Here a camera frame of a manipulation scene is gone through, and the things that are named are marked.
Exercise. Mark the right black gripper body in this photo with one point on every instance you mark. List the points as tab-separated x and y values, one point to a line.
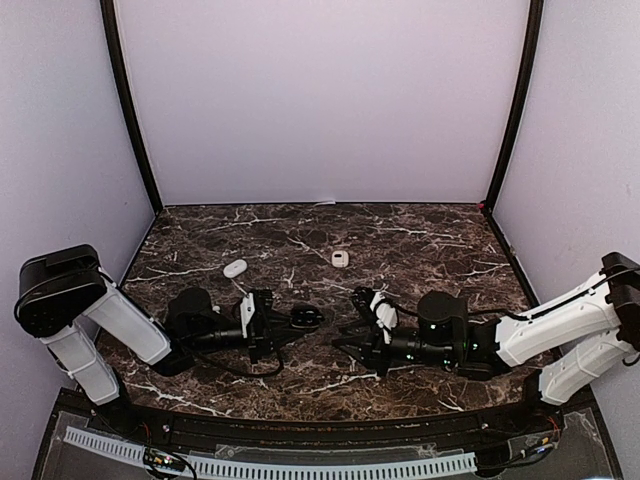
439	355

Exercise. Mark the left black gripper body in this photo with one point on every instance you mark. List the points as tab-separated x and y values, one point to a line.
204	343

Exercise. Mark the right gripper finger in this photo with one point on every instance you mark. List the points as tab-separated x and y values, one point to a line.
358	332
370	359

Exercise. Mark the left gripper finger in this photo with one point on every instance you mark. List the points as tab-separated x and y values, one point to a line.
280	322
283	336

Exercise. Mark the black round charging case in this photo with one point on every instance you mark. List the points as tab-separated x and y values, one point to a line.
306	317

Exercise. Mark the white oval charging case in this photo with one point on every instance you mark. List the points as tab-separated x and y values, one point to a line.
235	268

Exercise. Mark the beige gold-rimmed charging case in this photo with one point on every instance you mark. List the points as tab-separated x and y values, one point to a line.
340	259

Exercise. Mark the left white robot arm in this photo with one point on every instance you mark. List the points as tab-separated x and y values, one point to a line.
66	297

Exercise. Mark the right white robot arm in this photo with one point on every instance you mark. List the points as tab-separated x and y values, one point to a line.
600	318

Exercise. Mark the black front table rail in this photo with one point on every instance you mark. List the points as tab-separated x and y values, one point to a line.
199	430

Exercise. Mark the white slotted cable duct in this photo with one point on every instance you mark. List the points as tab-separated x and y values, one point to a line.
255	463

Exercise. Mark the right black frame post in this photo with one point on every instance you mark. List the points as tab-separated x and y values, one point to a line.
526	64

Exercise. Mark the black frame post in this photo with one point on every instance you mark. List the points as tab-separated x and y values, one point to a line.
126	100
526	64

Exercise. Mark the left black frame post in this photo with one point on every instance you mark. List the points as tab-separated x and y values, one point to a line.
126	100

